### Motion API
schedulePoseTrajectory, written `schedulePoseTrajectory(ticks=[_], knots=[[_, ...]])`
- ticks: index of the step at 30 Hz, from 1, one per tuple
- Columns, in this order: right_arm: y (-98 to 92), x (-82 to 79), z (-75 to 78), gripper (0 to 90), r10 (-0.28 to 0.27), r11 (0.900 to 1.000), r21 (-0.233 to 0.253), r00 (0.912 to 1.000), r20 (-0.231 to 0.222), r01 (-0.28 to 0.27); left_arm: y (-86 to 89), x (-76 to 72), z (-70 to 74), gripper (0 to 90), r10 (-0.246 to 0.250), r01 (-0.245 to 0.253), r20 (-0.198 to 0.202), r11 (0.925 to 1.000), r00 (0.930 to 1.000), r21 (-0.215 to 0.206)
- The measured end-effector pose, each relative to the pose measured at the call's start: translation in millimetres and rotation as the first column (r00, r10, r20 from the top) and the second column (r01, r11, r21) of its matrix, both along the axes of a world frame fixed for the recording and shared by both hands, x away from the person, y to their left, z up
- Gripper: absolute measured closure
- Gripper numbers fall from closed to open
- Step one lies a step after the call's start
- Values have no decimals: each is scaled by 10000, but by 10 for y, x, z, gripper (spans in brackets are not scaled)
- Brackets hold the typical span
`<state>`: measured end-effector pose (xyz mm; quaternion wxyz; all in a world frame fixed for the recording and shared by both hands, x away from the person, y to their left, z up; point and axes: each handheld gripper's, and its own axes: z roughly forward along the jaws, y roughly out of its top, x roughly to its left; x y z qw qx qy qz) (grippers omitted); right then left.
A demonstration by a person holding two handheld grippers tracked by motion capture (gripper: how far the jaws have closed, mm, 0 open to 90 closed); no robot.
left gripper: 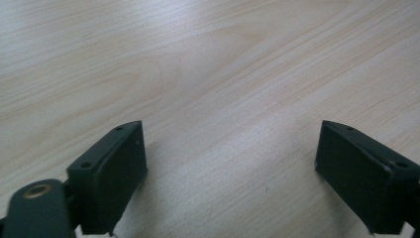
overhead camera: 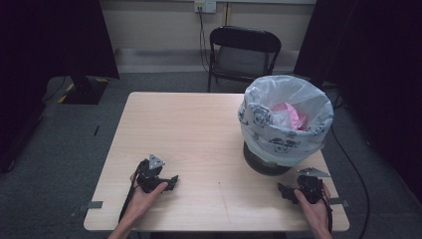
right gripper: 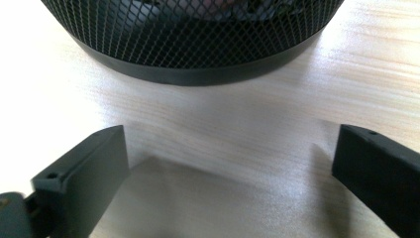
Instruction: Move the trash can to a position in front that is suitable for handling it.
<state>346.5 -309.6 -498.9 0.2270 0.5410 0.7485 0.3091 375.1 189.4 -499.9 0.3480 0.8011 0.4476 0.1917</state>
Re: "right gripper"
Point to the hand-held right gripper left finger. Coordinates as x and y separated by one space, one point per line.
82 178

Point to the black mesh basket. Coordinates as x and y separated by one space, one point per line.
191 39

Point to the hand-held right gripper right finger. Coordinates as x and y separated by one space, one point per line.
379 172

